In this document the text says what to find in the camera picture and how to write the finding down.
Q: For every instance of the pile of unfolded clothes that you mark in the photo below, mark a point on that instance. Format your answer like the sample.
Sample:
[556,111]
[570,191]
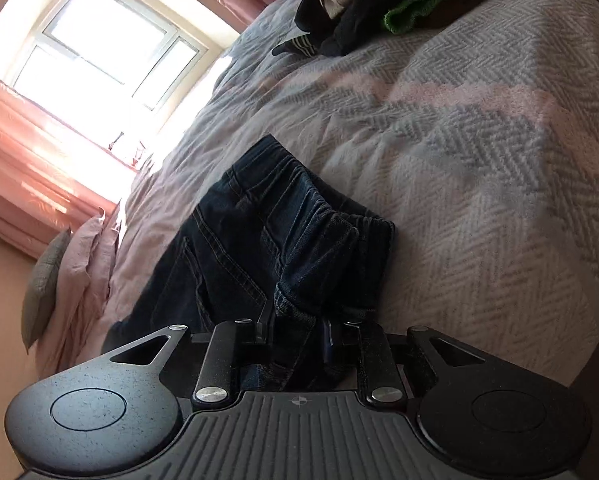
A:
[339,35]

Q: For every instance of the pink pillow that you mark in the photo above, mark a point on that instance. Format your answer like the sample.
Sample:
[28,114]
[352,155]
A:
[89,270]

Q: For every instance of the bed with pink grey blanket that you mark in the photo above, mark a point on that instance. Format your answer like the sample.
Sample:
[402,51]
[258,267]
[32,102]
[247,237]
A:
[454,160]

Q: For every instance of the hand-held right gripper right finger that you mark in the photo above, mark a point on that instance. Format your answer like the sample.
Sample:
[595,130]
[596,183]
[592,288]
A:
[375,360]

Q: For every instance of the blue denim jeans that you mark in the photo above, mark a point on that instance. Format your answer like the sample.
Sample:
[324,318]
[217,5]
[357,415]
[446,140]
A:
[259,240]

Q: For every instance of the small red ornament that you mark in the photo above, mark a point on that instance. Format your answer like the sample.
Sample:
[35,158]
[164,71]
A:
[138,154]

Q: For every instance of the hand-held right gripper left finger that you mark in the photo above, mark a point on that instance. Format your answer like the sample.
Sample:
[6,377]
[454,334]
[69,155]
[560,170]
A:
[223,357]

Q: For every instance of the window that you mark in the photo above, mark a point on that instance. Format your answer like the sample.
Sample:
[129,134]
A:
[104,45]

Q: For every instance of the small dark ornament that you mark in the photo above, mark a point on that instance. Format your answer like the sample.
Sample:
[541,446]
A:
[115,141]

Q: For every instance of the grey pillow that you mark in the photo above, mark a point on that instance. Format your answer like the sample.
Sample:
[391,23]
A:
[42,285]

